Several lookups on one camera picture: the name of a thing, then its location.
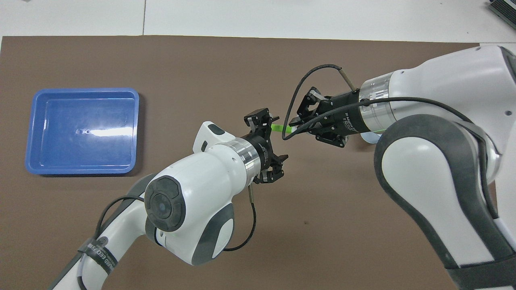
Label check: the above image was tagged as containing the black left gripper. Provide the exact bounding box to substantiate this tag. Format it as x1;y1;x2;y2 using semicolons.
241;108;289;184

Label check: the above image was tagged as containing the grey ribbed device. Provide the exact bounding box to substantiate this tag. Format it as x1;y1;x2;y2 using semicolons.
487;0;516;29

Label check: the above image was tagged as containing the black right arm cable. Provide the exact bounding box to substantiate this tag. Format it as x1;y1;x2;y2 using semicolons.
282;64;498;220

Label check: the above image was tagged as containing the blue plastic tray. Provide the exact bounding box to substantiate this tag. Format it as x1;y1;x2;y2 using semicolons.
25;88;140;176

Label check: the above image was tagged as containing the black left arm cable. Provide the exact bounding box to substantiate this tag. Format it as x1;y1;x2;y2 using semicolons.
77;185;257;290

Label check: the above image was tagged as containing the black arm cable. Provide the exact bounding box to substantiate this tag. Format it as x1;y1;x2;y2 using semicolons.
77;185;257;290
282;64;498;220

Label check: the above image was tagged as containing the brown table mat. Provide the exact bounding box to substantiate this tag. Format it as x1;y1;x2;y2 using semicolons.
0;35;508;290

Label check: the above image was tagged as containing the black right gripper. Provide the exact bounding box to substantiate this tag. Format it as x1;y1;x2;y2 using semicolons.
289;87;369;148

